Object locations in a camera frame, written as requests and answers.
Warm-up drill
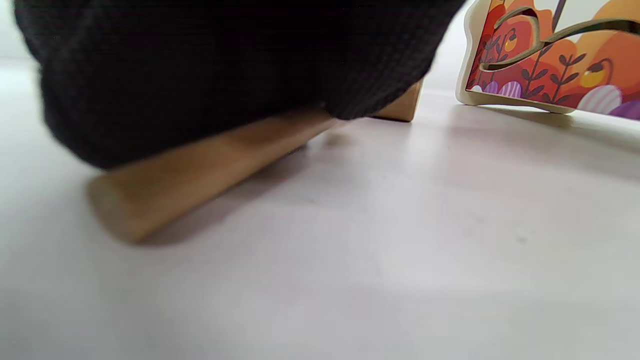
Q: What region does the wooden mallet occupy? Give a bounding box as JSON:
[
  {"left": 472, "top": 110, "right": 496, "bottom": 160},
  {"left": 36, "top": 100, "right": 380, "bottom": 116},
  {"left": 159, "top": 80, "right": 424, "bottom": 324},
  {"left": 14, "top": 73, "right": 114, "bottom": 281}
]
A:
[{"left": 87, "top": 80, "right": 425, "bottom": 244}]

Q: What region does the colourful wooden whack-a-mole toy box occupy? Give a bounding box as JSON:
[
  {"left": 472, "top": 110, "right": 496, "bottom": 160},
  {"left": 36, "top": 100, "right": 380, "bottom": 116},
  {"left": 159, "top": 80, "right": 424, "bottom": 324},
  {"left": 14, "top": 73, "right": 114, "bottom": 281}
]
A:
[{"left": 456, "top": 0, "right": 640, "bottom": 121}]

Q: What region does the person's left hand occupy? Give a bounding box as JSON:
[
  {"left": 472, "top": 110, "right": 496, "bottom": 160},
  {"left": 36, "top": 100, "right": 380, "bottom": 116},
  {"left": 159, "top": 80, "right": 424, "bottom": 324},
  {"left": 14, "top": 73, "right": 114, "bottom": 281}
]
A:
[{"left": 14, "top": 0, "right": 466, "bottom": 169}]

